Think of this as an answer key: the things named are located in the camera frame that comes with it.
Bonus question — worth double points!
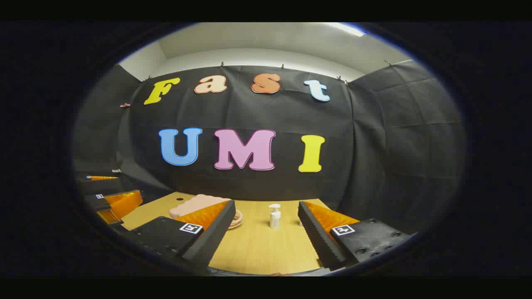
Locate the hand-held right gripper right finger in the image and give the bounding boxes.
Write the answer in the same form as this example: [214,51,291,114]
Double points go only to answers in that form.
[297,201,417,271]

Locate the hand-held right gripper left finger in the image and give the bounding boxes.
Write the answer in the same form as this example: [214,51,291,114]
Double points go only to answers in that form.
[118,200,236,272]

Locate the pink suitcase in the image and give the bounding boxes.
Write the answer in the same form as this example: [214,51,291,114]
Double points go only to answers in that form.
[168,194,244,230]

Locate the white pump bottle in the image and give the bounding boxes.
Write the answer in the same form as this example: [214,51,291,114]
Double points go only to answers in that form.
[268,203,282,230]

